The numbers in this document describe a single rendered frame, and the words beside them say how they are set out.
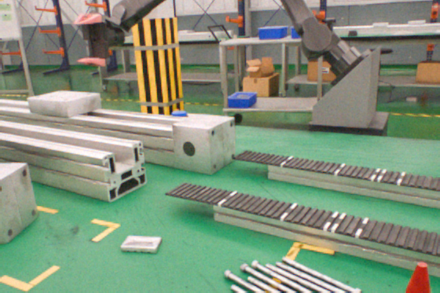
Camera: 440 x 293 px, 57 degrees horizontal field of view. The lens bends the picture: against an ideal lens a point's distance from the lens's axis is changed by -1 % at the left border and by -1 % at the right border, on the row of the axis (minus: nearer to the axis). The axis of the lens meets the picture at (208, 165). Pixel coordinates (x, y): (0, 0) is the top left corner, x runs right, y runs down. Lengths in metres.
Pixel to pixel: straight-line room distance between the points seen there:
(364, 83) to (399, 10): 7.13
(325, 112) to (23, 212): 0.79
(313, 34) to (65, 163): 0.74
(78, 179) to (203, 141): 0.24
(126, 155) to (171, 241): 0.24
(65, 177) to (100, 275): 0.31
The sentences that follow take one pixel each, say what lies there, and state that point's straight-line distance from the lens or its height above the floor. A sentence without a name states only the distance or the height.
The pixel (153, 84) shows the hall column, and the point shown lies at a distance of 4.08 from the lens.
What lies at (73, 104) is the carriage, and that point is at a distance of 1.07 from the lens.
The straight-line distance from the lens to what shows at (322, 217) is 0.57.
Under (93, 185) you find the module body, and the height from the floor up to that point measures 0.81.
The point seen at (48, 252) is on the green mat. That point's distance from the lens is 0.62.
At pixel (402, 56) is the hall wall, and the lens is 8.27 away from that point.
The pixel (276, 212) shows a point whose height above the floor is 0.81.
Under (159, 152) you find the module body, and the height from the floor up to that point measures 0.81.
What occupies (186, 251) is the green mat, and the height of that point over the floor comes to 0.78.
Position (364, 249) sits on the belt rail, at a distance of 0.56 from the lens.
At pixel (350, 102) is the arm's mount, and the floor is 0.85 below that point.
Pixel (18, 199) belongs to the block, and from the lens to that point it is 0.69.
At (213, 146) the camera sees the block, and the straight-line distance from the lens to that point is 0.81.
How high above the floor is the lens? 1.07
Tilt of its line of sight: 20 degrees down
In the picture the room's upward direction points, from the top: 3 degrees counter-clockwise
